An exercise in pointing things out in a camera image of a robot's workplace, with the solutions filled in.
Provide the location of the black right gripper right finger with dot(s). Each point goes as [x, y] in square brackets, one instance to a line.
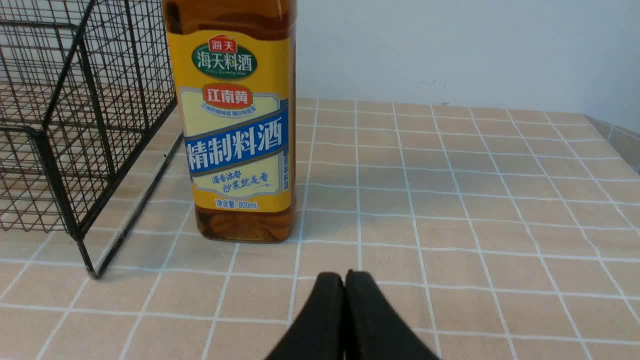
[373, 328]

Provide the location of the amber cooking wine bottle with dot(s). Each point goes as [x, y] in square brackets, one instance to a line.
[234, 68]

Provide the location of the black wire mesh shelf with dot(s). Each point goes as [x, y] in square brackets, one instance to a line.
[85, 86]

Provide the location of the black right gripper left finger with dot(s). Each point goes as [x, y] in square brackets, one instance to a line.
[317, 332]

